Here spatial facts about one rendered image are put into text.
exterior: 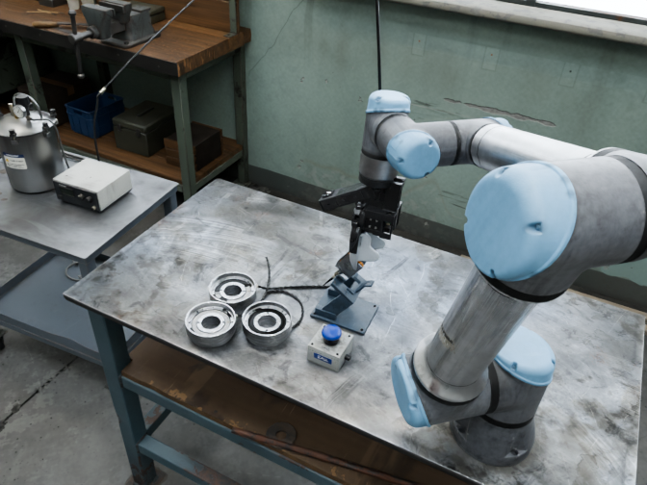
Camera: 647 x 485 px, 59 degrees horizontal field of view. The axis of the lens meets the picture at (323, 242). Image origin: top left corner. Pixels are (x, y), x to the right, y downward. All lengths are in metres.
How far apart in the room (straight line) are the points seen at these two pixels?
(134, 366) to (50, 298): 0.85
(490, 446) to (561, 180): 0.60
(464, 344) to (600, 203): 0.28
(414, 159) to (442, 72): 1.66
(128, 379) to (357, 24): 1.77
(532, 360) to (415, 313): 0.42
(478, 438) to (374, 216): 0.44
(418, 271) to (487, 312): 0.74
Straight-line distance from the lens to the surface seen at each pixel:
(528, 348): 0.98
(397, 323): 1.28
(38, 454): 2.16
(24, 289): 2.42
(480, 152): 0.93
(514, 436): 1.07
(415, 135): 0.92
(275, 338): 1.19
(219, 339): 1.19
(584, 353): 1.36
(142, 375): 1.53
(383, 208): 1.09
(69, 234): 1.81
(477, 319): 0.72
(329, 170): 2.97
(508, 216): 0.58
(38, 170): 1.99
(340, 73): 2.74
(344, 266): 1.19
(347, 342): 1.17
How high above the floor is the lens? 1.69
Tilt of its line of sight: 37 degrees down
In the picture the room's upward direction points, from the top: 4 degrees clockwise
